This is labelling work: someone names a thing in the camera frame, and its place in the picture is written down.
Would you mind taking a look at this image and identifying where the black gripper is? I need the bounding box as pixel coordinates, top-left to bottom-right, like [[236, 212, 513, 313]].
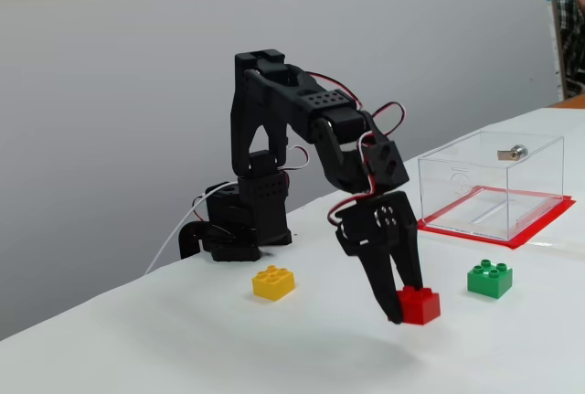
[[335, 191, 424, 325]]

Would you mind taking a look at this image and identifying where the red lego brick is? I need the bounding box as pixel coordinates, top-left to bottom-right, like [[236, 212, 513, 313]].
[[388, 284, 441, 325]]

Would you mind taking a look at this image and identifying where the green lego brick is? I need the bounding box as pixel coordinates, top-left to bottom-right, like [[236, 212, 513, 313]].
[[466, 258, 514, 300]]

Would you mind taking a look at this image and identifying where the yellow lego brick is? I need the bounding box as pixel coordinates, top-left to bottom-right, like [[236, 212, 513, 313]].
[[251, 264, 296, 303]]

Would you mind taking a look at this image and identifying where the transparent plastic box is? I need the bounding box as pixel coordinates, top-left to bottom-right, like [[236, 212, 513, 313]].
[[418, 131, 566, 243]]

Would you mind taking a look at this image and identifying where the silver metal box lock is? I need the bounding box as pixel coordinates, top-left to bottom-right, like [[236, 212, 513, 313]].
[[496, 143, 529, 161]]

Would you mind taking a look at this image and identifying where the black table clamp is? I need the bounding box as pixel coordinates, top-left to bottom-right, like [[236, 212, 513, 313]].
[[177, 219, 216, 261]]

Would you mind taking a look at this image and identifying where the brown wooden desk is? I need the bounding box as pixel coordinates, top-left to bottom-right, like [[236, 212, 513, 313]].
[[547, 94, 585, 110]]

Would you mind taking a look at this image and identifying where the person in plaid shirt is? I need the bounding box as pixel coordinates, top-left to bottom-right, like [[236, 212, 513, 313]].
[[555, 0, 585, 94]]

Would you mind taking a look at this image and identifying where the red white black servo cable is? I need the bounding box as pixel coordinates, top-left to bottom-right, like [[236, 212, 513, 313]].
[[282, 145, 310, 174], [306, 71, 407, 137], [327, 131, 381, 227]]

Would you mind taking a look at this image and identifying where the red tape frame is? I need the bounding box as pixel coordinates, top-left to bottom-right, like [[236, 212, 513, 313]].
[[413, 186, 576, 250]]

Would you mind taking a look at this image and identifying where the thin white cable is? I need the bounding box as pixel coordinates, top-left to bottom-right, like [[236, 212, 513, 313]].
[[144, 182, 229, 275]]

